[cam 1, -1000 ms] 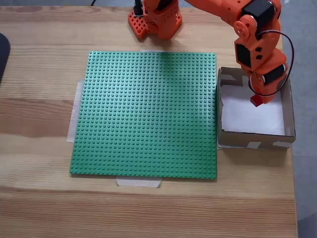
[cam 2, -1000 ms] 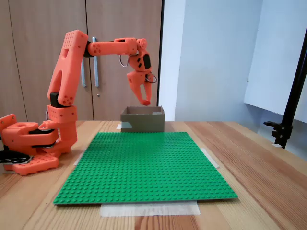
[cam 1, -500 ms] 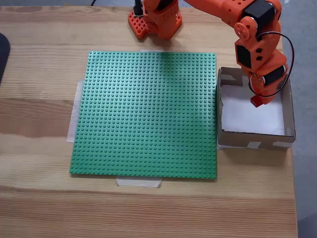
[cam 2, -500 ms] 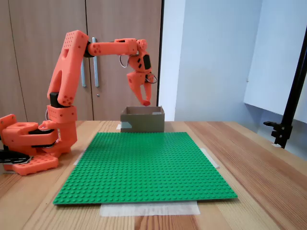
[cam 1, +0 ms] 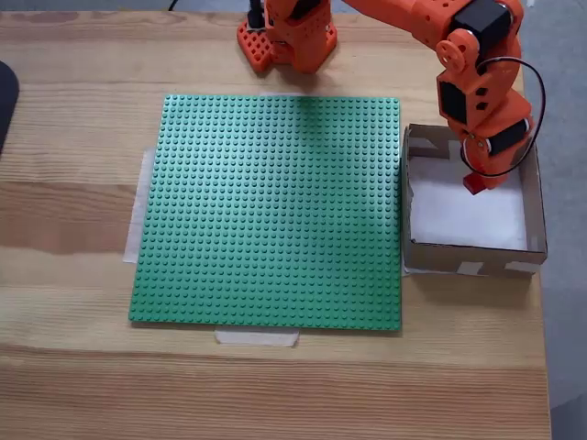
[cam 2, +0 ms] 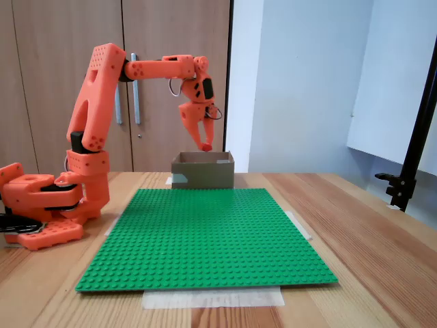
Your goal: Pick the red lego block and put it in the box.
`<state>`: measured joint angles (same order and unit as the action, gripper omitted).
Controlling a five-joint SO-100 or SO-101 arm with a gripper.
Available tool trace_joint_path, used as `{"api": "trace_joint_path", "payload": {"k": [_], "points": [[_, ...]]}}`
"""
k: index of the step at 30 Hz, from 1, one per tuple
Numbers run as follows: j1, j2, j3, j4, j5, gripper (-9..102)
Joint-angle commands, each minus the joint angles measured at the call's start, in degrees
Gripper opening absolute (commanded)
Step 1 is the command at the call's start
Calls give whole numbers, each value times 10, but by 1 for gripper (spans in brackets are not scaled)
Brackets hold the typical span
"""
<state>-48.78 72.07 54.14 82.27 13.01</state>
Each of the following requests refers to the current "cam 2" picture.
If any brown cardboard box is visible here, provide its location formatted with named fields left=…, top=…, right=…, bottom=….
left=171, top=150, right=236, bottom=190

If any green lego baseplate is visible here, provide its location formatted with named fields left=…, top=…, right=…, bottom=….
left=74, top=187, right=339, bottom=294

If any brown wooden cabinet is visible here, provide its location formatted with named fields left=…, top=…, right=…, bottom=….
left=0, top=0, right=235, bottom=174

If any short masking tape strip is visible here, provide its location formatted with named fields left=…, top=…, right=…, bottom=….
left=104, top=210, right=124, bottom=237
left=285, top=210, right=313, bottom=241

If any long masking tape strip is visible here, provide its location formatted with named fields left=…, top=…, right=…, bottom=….
left=141, top=286, right=286, bottom=310

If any black stand with clamp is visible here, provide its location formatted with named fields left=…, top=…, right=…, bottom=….
left=374, top=51, right=437, bottom=213

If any gripper motor cable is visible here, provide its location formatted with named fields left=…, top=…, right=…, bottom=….
left=167, top=77, right=223, bottom=121

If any metal cabinet door handle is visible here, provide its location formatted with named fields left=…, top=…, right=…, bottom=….
left=115, top=83, right=124, bottom=125
left=130, top=53, right=142, bottom=125

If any white wall panel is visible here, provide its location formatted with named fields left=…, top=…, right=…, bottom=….
left=347, top=0, right=437, bottom=177

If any cable bundle at arm base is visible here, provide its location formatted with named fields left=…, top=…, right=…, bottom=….
left=0, top=213, right=47, bottom=237

